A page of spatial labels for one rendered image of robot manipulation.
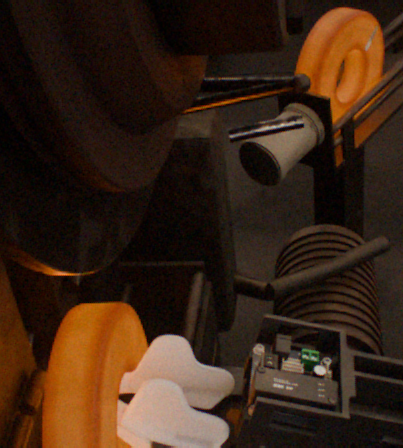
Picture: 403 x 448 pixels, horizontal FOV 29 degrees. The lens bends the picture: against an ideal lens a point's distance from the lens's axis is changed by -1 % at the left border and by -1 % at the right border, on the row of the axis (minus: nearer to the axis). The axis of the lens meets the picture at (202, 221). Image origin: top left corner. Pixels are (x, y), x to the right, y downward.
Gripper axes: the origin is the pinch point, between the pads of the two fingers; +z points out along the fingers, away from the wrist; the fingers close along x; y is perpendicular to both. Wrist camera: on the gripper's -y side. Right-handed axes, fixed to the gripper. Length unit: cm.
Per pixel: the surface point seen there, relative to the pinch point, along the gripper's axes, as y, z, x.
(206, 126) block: 4.5, -2.7, -28.7
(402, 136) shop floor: -63, -56, -163
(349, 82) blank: -3, -19, -60
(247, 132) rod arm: 12.9, -5.7, -14.5
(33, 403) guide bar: -1.3, 4.3, 0.1
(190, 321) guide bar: -3.7, -4.7, -12.7
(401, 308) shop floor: -65, -49, -92
